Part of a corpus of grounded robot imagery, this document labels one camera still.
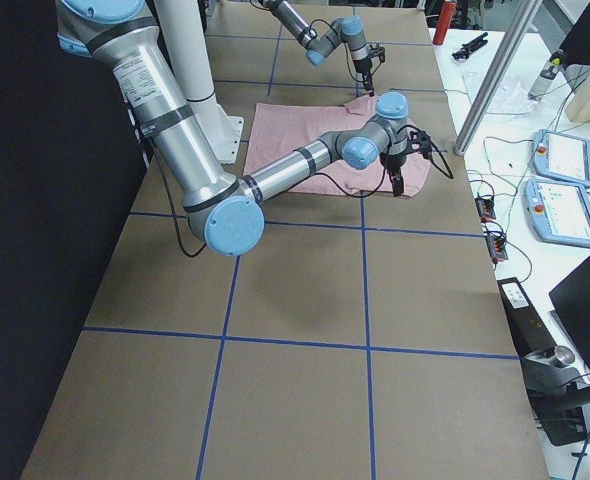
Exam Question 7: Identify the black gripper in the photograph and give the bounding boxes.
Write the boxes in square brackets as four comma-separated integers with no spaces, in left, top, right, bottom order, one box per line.
[352,55,375,97]
[380,151,408,197]

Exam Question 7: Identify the pink Snoopy t-shirt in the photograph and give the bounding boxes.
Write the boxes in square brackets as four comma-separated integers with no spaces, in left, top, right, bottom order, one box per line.
[242,94,431,200]

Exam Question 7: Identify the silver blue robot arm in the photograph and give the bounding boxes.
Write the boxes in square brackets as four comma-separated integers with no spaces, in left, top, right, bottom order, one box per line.
[56,1,410,257]
[252,0,385,97]

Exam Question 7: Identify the upper orange connector board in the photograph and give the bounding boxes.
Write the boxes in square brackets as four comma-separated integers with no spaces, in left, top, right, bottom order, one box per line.
[475,196,496,223]

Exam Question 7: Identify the orange connector board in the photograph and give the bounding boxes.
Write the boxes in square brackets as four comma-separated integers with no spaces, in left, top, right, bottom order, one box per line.
[475,196,496,223]
[485,231,508,265]

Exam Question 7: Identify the black pliers tool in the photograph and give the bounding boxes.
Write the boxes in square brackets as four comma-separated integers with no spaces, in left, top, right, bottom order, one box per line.
[451,32,488,61]

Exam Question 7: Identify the red cylinder bottle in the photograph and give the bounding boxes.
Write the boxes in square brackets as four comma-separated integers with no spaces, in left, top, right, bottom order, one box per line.
[432,0,457,46]

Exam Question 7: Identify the lower orange connector board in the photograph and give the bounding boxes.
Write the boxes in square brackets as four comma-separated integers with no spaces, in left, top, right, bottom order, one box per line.
[485,231,508,265]

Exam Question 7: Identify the clear plastic bag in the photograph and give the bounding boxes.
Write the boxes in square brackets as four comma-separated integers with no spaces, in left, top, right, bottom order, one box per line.
[462,71,535,115]

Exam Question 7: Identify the lower teach pendant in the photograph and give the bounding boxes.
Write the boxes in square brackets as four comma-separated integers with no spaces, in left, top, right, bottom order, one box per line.
[523,178,590,248]

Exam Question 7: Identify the teach pendant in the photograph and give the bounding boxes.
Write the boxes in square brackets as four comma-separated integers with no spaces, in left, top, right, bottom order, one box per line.
[533,129,590,188]
[523,178,590,248]

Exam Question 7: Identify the upper teach pendant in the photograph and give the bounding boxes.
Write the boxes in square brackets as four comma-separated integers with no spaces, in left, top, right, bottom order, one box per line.
[533,129,590,188]

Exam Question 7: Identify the grey handheld device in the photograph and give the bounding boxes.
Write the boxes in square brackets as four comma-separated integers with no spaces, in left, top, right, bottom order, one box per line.
[528,49,566,101]

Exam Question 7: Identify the black box with white label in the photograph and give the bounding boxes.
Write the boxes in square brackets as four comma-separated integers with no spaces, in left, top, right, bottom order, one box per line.
[497,277,556,357]

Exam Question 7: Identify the silver metal cylinder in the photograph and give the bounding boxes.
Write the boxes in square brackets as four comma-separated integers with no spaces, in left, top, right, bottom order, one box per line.
[553,345,575,368]

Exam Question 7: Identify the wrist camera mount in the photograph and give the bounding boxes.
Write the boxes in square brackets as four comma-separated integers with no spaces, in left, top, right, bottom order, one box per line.
[409,129,433,160]

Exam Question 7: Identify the aluminium frame post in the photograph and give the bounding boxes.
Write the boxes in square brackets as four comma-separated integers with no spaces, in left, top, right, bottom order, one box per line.
[454,0,543,156]

